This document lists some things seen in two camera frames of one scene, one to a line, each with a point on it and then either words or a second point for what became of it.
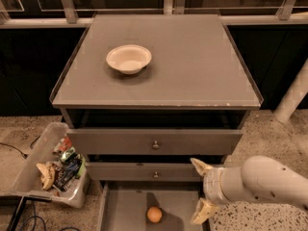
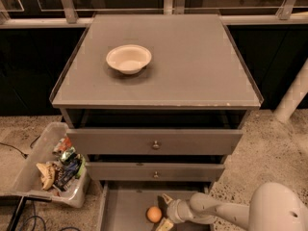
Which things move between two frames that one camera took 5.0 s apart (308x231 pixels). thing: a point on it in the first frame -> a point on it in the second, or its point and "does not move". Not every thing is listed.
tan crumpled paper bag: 47,171 does not move
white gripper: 212,185 -> 174,208
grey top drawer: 156,141 does not move
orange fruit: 154,214 does not move
